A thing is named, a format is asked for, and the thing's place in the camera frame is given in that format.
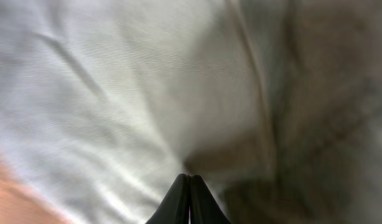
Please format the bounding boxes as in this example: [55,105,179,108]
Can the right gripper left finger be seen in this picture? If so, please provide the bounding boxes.
[146,174,190,224]

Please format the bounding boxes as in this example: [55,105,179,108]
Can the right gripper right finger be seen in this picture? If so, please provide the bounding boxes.
[190,175,231,224]

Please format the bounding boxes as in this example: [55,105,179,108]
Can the grey shorts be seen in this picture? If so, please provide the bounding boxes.
[0,1,382,223]

